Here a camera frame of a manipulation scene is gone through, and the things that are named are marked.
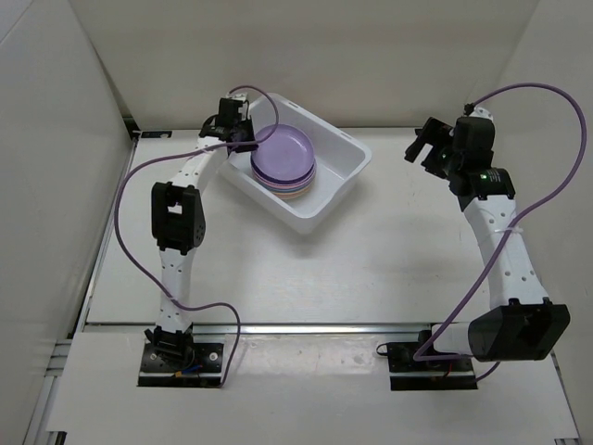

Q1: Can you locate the pink plate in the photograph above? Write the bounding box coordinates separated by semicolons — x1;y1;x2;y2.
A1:
278;189;316;202
256;176;315;190

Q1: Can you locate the white plastic bin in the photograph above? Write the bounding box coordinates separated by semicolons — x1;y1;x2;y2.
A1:
219;93;372;235

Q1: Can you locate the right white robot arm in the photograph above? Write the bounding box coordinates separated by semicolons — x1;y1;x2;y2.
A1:
404;108;571;371

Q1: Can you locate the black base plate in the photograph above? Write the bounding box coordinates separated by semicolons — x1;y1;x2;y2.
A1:
137;342;224;388
375;342;478;391

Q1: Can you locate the orange yellow plate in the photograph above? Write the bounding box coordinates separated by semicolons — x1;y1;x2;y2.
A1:
272;186;311;200

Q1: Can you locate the purple cable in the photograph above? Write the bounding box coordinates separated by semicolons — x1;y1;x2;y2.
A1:
413;82;587;382
113;84;282;386

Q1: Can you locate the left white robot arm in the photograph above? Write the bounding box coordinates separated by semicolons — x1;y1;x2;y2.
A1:
146;93;254;371

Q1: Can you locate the white table board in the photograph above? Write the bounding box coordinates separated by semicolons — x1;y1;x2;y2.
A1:
76;127;505;331

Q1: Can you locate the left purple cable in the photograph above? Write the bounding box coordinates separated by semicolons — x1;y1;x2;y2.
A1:
113;84;282;386

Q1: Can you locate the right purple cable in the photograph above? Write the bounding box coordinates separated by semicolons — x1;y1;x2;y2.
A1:
413;82;587;382

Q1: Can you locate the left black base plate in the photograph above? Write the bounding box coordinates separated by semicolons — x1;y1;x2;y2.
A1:
137;342;224;388

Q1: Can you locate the purple plate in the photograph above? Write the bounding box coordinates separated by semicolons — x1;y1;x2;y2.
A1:
251;164;317;185
250;124;315;182

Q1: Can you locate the blue plate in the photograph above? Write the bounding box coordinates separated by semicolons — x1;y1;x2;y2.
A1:
267;184;312;199
259;182;314;195

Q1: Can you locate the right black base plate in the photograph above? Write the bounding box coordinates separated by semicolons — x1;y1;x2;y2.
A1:
375;342;478;391

